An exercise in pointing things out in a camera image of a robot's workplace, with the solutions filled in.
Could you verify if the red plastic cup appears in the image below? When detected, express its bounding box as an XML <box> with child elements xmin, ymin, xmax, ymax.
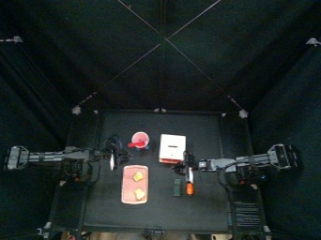
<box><xmin>130</xmin><ymin>131</ymin><xmax>151</xmax><ymax>150</ymax></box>

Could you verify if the yellow toy pepper piece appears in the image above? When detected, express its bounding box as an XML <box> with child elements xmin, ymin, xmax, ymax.
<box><xmin>130</xmin><ymin>170</ymin><xmax>146</xmax><ymax>183</ymax></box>

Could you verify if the white box red edge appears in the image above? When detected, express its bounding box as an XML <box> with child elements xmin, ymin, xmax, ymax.
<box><xmin>158</xmin><ymin>133</ymin><xmax>189</xmax><ymax>165</ymax></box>

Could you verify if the pink tray with food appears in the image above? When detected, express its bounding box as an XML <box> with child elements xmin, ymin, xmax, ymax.
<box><xmin>121</xmin><ymin>164</ymin><xmax>151</xmax><ymax>206</ymax></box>

